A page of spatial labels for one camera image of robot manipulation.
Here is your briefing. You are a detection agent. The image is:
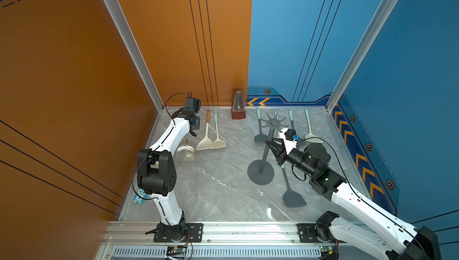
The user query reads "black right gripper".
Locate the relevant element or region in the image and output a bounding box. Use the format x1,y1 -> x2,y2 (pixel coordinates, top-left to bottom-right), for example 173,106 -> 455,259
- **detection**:
266,137 -> 316,179

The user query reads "brown wooden handle utensil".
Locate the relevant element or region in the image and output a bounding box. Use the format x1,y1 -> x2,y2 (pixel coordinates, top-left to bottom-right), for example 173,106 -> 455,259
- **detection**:
196,109 -> 212,151

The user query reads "grey turner mint handle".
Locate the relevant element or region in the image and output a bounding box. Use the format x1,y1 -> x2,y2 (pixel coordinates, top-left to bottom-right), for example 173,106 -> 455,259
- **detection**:
288,109 -> 295,130

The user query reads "grey kitchen utensil rack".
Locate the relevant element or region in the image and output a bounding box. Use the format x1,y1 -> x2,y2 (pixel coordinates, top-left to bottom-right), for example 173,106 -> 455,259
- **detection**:
247,114 -> 286,185

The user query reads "cream slotted turner mint handle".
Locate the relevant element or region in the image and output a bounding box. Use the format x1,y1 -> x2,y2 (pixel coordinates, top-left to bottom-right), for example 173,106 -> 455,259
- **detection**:
210,112 -> 227,150

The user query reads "steel ladle dark brown handle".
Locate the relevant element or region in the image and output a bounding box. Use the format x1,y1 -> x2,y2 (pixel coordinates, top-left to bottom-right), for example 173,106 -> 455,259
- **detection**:
174,134 -> 196,163

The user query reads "cream spatula mint handle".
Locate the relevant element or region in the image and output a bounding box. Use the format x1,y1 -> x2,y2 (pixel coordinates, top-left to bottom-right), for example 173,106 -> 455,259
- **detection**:
305,108 -> 323,144

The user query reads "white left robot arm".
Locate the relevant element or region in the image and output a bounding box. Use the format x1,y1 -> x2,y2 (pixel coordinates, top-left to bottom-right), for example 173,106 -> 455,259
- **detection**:
132,92 -> 201,242

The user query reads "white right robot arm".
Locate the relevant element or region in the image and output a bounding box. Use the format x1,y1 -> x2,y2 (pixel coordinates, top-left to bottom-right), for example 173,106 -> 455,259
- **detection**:
266,130 -> 442,260

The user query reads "red wooden metronome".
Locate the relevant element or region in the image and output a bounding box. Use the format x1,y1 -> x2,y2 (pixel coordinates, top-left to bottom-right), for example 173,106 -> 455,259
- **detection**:
231,90 -> 246,120

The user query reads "blue owl toy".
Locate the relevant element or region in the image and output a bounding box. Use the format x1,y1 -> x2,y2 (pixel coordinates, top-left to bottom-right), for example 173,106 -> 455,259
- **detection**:
134,189 -> 147,205

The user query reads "green circuit board right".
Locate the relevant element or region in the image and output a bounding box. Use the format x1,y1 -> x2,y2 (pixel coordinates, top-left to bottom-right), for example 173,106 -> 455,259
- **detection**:
319,246 -> 339,260

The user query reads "green circuit board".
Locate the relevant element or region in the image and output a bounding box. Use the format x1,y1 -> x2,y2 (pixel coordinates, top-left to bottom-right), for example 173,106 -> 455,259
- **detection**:
166,245 -> 188,260
319,246 -> 339,260

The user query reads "green circuit board left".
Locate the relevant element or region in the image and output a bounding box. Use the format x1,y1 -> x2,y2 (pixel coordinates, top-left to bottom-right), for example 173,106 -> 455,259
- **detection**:
166,245 -> 188,260

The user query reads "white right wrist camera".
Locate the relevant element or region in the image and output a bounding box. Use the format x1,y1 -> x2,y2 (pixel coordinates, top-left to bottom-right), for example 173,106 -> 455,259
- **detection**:
278,127 -> 300,155

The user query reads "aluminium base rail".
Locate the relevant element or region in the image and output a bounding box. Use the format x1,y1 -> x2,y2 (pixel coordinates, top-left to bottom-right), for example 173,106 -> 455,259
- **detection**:
93,220 -> 395,260

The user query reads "aluminium corner post left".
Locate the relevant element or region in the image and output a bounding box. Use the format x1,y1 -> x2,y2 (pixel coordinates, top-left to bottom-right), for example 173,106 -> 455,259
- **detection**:
103,0 -> 164,112

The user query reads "aluminium corner post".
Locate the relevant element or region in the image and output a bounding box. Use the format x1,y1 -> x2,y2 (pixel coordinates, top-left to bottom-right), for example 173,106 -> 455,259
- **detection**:
326,0 -> 399,114
103,0 -> 164,112

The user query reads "aluminium corner post right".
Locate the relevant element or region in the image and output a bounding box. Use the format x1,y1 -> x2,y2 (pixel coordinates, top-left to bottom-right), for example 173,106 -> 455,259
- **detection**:
326,0 -> 399,114

